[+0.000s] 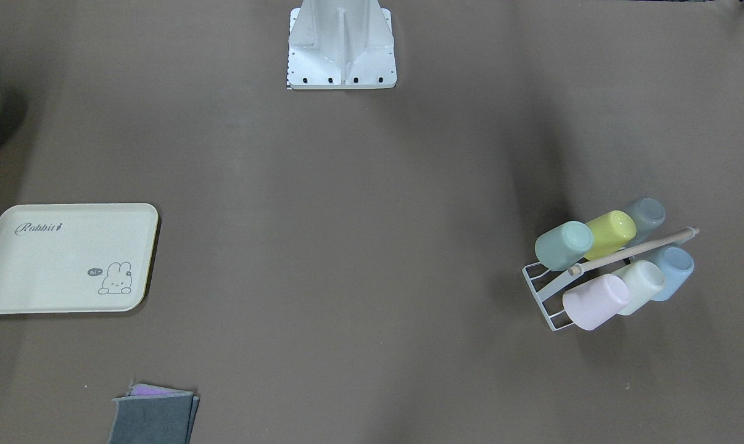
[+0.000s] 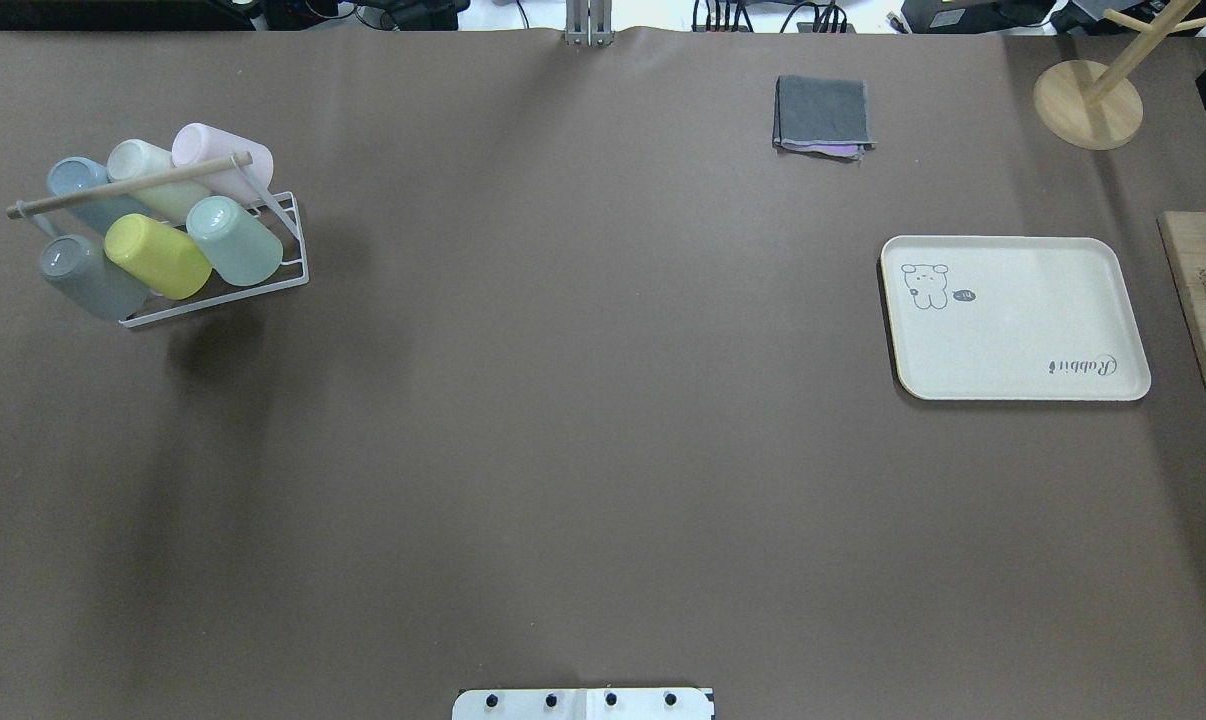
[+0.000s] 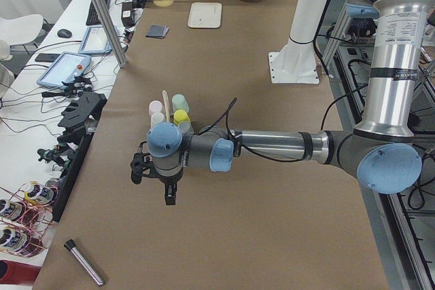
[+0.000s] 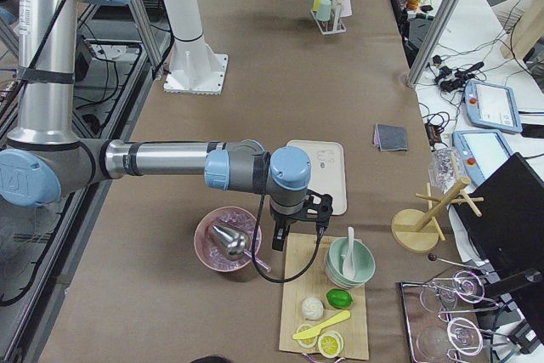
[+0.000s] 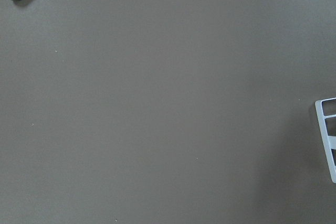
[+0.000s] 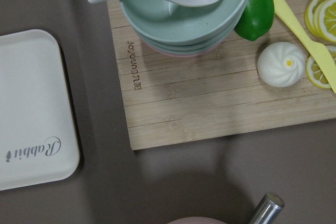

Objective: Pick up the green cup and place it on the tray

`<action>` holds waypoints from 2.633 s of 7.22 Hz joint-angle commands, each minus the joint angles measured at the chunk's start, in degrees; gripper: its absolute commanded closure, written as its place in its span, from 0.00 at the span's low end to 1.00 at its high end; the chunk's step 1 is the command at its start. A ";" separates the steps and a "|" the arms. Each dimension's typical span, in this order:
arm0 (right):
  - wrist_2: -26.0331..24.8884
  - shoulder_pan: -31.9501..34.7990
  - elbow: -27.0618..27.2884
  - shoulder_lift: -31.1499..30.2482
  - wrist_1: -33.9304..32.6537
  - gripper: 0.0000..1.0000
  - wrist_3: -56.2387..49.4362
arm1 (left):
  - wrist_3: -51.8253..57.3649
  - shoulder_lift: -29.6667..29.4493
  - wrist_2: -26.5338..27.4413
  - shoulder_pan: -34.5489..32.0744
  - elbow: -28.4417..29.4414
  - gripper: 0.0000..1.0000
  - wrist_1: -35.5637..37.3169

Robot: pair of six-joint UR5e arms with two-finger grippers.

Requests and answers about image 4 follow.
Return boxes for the black wire glass rack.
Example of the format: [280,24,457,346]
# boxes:
[397,254,544,363]

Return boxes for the metal ice scoop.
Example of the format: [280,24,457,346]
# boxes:
[207,223,252,260]

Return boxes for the pink bowl with ice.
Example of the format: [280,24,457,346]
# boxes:
[194,207,256,272]

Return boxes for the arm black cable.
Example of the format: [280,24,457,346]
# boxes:
[249,154,325,283]

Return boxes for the teach pendant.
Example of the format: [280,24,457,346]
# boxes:
[452,129,513,187]
[464,79,522,133]

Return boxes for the stacked green bowls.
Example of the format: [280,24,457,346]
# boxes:
[325,237,376,289]

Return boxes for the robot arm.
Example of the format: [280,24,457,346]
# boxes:
[1,0,317,250]

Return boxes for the teach pendant far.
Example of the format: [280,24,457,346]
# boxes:
[464,79,522,133]

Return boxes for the teach pendant near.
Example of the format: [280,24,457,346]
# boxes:
[452,129,513,187]

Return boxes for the white wire cup rack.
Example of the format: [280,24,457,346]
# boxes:
[310,0,347,36]

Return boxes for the white camera pole base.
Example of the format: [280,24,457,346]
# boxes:
[163,0,229,95]

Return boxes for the lemon slice front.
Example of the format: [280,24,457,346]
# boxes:
[317,331,344,359]

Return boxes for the beige rabbit tray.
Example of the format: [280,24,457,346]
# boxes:
[287,139,348,215]

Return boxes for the lemon slice behind knife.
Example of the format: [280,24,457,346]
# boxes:
[295,323,318,349]

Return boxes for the white ceramic spoon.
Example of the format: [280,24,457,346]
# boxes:
[342,226,355,280]

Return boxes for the aluminium frame post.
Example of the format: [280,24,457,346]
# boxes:
[406,0,459,88]

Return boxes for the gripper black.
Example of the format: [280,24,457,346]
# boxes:
[270,205,298,251]

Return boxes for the yellow plastic knife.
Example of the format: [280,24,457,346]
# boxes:
[292,310,351,340]

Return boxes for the black monitor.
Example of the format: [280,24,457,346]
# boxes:
[455,153,543,340]

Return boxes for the wooden cutting board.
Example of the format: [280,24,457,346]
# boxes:
[278,233,370,359]

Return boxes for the wooden mug tree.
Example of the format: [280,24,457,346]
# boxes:
[391,176,484,253]

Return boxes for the green lime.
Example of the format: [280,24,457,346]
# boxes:
[326,288,354,309]

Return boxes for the white steamed bun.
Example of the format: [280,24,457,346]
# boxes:
[301,297,325,320]

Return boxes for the pink cup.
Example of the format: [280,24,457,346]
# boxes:
[340,0,353,18]

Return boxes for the clear textured glass cup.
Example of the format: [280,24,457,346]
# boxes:
[428,148,458,192]

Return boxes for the folded grey cloth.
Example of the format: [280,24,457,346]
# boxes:
[373,123,408,151]

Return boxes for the green cup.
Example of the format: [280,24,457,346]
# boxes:
[315,0,332,22]

